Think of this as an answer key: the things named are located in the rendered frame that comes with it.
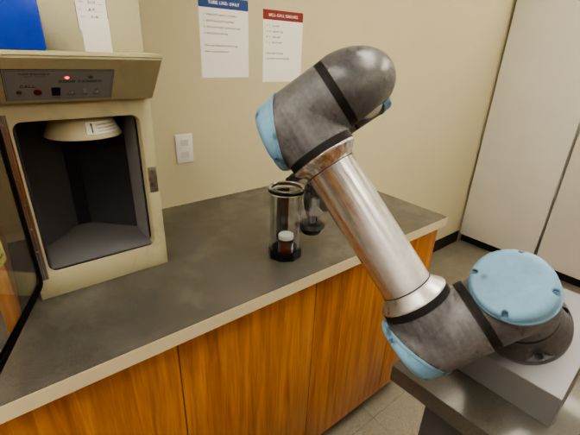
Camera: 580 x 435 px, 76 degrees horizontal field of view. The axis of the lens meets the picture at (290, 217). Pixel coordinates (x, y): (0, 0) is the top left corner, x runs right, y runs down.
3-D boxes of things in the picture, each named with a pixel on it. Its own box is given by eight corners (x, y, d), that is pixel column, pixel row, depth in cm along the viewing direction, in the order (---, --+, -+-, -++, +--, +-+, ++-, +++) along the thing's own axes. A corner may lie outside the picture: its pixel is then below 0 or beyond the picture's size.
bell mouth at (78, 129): (38, 130, 95) (33, 109, 93) (111, 125, 106) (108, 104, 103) (49, 144, 83) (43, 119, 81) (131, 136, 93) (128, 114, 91)
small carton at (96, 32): (86, 51, 78) (80, 18, 75) (112, 52, 80) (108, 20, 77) (85, 51, 74) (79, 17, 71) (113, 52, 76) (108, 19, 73)
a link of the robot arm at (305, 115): (514, 362, 54) (314, 48, 55) (422, 403, 58) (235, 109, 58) (489, 329, 66) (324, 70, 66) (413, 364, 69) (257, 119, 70)
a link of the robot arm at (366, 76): (381, 2, 52) (373, 78, 99) (315, 51, 55) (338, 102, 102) (425, 72, 52) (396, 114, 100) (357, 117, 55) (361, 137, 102)
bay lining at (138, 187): (35, 233, 108) (1, 107, 94) (128, 213, 123) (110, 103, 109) (49, 270, 91) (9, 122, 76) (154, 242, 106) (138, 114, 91)
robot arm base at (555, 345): (589, 309, 66) (593, 290, 59) (549, 383, 64) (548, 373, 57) (501, 272, 76) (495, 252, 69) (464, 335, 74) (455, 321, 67)
